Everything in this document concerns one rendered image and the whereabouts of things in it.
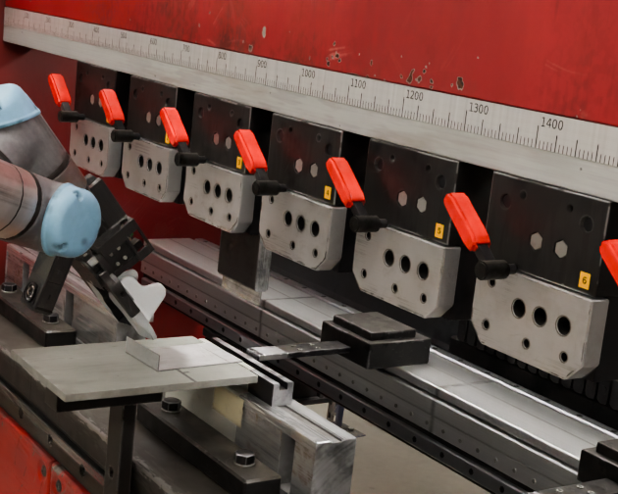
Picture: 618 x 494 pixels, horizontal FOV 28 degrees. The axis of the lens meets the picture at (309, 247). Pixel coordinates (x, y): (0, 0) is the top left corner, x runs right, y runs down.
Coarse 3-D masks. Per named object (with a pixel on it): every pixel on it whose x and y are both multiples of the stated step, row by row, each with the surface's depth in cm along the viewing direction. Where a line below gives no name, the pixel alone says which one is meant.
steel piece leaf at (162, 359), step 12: (132, 348) 160; (144, 348) 157; (156, 348) 164; (168, 348) 164; (180, 348) 165; (192, 348) 166; (144, 360) 157; (156, 360) 155; (168, 360) 159; (180, 360) 160; (192, 360) 160; (204, 360) 161; (216, 360) 162
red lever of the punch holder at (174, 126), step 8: (160, 112) 165; (168, 112) 164; (176, 112) 164; (168, 120) 163; (176, 120) 163; (168, 128) 163; (176, 128) 162; (184, 128) 164; (168, 136) 163; (176, 136) 162; (184, 136) 162; (176, 144) 162; (184, 144) 162; (184, 152) 161; (176, 160) 160; (184, 160) 160; (192, 160) 160; (200, 160) 162
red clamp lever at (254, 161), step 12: (240, 132) 148; (252, 132) 149; (240, 144) 147; (252, 144) 147; (252, 156) 146; (252, 168) 145; (264, 168) 146; (264, 180) 144; (276, 180) 145; (264, 192) 144; (276, 192) 145
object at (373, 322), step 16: (336, 320) 177; (352, 320) 176; (368, 320) 177; (384, 320) 178; (336, 336) 176; (352, 336) 173; (368, 336) 171; (384, 336) 172; (400, 336) 174; (416, 336) 175; (256, 352) 166; (272, 352) 167; (288, 352) 168; (304, 352) 169; (320, 352) 170; (336, 352) 172; (352, 352) 173; (368, 352) 170; (384, 352) 171; (400, 352) 173; (416, 352) 174; (368, 368) 170
